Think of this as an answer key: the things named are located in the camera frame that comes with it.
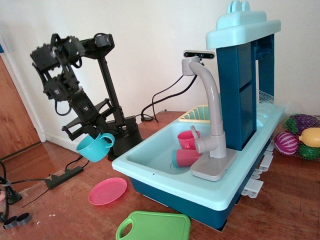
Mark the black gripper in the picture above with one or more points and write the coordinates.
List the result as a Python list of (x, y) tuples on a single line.
[(89, 120)]

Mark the teal plastic cup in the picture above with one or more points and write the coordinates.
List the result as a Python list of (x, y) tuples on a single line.
[(95, 149)]

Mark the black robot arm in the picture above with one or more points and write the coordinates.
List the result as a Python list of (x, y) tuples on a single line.
[(54, 63)]

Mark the lying pink cup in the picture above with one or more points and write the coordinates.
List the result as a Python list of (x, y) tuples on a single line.
[(182, 158)]

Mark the upright pink cup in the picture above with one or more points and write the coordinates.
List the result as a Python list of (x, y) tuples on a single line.
[(186, 140)]

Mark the blue toy kitchen sink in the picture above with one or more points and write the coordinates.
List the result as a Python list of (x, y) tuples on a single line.
[(245, 50)]

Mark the pink plastic plate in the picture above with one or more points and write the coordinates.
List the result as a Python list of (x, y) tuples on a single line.
[(107, 191)]

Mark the black power strip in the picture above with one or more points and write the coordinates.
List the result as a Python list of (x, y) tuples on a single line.
[(55, 180)]

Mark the wooden door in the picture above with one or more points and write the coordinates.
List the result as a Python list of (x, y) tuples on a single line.
[(17, 132)]

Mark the yellow dish rack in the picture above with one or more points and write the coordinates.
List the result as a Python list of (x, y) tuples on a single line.
[(198, 114)]

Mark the green plastic cutting board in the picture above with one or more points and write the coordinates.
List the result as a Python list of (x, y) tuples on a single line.
[(146, 225)]

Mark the black tripod stand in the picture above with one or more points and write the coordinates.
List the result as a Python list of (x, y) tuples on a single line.
[(11, 196)]

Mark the black tape roll right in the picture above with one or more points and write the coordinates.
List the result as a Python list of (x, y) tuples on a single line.
[(23, 219)]

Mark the black tape roll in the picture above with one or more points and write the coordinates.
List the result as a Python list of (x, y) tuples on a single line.
[(23, 219), (10, 223)]

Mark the grey toy faucet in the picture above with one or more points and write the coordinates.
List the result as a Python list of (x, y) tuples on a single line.
[(215, 158)]

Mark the black tape roll left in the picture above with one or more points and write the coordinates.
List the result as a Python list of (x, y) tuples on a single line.
[(10, 223)]

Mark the black webcam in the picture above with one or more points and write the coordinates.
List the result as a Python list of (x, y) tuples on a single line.
[(200, 54)]

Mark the white plastic clips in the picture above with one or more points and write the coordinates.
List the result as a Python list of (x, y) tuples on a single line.
[(254, 184)]

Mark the net bag of toy vegetables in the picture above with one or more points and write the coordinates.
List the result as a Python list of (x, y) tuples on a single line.
[(285, 137)]

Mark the yellow toy lemon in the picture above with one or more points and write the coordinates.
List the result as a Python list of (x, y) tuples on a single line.
[(310, 137)]

